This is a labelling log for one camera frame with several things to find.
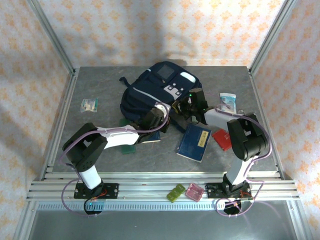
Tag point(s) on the aluminium front rail beam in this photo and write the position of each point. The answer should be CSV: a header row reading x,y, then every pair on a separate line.
x,y
150,185

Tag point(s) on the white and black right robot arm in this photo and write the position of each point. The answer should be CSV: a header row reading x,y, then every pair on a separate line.
x,y
250,145

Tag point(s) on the grey metal shelf panel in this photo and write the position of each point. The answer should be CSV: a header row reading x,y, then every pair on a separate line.
x,y
160,226

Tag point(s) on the blue book with yellow label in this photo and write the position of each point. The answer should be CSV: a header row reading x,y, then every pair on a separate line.
x,y
192,145

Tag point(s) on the pink plastic pill box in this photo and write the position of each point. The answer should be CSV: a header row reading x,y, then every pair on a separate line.
x,y
194,192

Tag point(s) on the green plastic pill box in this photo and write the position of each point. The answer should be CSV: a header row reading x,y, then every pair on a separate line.
x,y
175,192

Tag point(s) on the aluminium frame post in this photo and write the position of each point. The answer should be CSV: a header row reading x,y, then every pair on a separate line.
x,y
268,40
53,40

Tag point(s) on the navy blue student backpack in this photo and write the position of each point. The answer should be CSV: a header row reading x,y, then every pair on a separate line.
x,y
147,95

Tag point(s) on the translucent green pencil case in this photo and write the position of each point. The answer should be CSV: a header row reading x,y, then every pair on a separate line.
x,y
128,148

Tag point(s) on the aluminium side rail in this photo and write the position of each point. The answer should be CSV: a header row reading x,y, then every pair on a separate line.
x,y
60,130
266,130

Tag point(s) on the red case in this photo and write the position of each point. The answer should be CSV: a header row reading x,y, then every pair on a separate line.
x,y
221,140

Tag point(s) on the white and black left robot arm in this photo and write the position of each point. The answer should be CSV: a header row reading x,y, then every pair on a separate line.
x,y
120,136

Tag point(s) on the green tissue packet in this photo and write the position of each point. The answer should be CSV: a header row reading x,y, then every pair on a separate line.
x,y
89,105

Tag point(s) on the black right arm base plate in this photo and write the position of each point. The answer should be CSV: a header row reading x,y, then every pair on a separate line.
x,y
211,191

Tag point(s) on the plain blue book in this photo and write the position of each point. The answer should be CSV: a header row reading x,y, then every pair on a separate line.
x,y
155,137

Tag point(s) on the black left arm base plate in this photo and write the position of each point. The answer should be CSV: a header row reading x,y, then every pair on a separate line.
x,y
112,190

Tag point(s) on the blue and white wipes packet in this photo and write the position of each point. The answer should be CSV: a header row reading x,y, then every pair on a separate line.
x,y
228,101

